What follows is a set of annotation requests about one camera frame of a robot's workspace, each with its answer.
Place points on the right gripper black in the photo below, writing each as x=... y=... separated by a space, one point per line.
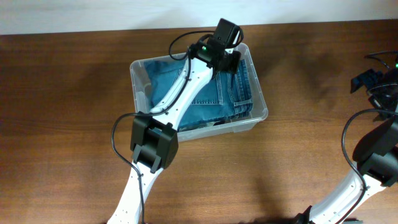
x=365 y=79

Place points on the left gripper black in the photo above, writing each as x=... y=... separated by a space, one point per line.
x=231 y=63

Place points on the dark blue jeans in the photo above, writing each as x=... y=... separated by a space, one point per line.
x=226 y=97

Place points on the clear plastic storage container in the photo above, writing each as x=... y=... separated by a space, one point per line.
x=141 y=88

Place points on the light grey jeans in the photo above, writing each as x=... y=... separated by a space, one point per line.
x=203 y=125

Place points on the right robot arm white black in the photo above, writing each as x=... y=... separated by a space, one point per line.
x=374 y=160

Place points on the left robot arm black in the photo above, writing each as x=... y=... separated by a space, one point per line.
x=154 y=141

